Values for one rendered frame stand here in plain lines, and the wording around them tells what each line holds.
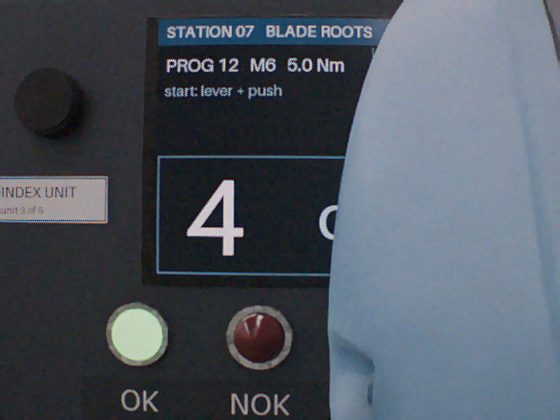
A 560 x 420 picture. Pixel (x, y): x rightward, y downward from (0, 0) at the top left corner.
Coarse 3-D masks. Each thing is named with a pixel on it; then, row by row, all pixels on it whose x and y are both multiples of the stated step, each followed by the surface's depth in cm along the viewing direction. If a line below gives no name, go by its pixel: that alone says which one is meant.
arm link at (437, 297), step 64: (448, 0) 12; (512, 0) 11; (384, 64) 12; (448, 64) 11; (512, 64) 10; (384, 128) 11; (448, 128) 10; (512, 128) 10; (384, 192) 11; (448, 192) 10; (512, 192) 10; (384, 256) 10; (448, 256) 10; (512, 256) 9; (384, 320) 10; (448, 320) 10; (512, 320) 9; (384, 384) 10; (448, 384) 10; (512, 384) 9
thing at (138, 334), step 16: (128, 304) 36; (144, 304) 36; (112, 320) 36; (128, 320) 36; (144, 320) 36; (160, 320) 36; (112, 336) 37; (128, 336) 36; (144, 336) 36; (160, 336) 36; (128, 352) 36; (144, 352) 36; (160, 352) 36
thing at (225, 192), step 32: (160, 160) 37; (192, 160) 37; (224, 160) 37; (256, 160) 37; (160, 192) 37; (192, 192) 37; (224, 192) 37; (256, 192) 37; (160, 224) 37; (192, 224) 37; (224, 224) 37; (256, 224) 37; (160, 256) 37; (192, 256) 37; (224, 256) 37; (256, 256) 36
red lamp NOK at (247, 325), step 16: (240, 320) 36; (256, 320) 36; (272, 320) 36; (240, 336) 36; (256, 336) 36; (272, 336) 36; (288, 336) 36; (240, 352) 36; (256, 352) 36; (272, 352) 36; (288, 352) 36; (256, 368) 36
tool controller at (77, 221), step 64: (0, 0) 37; (64, 0) 37; (128, 0) 37; (192, 0) 37; (256, 0) 37; (320, 0) 37; (384, 0) 37; (0, 64) 37; (64, 64) 37; (128, 64) 37; (192, 64) 37; (256, 64) 37; (320, 64) 36; (0, 128) 37; (64, 128) 36; (128, 128) 37; (192, 128) 37; (256, 128) 37; (320, 128) 36; (0, 192) 37; (64, 192) 37; (128, 192) 37; (320, 192) 36; (0, 256) 37; (64, 256) 37; (128, 256) 37; (320, 256) 36; (0, 320) 37; (64, 320) 37; (192, 320) 37; (320, 320) 37; (0, 384) 37; (64, 384) 37; (128, 384) 37; (192, 384) 37; (256, 384) 37; (320, 384) 36
